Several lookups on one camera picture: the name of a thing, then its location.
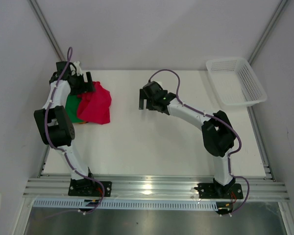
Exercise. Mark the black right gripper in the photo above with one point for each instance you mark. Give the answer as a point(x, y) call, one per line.
point(146, 98)

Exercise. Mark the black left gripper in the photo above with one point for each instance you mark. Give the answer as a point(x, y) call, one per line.
point(86, 87)

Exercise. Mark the crimson t shirt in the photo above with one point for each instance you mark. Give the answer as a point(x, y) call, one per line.
point(94, 106)

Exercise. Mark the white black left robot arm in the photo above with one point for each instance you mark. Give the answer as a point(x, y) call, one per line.
point(55, 126)

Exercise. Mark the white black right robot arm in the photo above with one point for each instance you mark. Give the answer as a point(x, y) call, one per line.
point(217, 133)

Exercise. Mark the green folded t shirt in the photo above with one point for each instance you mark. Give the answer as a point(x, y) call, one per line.
point(71, 108)

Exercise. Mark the white plastic basket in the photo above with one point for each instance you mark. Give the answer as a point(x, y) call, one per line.
point(234, 83)

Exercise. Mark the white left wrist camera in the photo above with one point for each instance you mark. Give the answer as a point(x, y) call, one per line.
point(75, 66)

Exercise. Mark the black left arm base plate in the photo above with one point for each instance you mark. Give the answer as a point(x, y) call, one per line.
point(84, 188)

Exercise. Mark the left aluminium corner post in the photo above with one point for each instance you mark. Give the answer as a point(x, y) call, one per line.
point(46, 29)

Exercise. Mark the aluminium corner post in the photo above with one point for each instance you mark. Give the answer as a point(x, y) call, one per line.
point(46, 29)
point(271, 25)

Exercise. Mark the aluminium front rail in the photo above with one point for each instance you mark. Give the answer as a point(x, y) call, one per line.
point(155, 187)

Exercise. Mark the white slotted cable duct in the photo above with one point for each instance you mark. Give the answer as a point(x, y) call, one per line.
point(127, 204)

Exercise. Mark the right aluminium corner post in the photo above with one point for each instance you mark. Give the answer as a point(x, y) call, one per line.
point(271, 25)

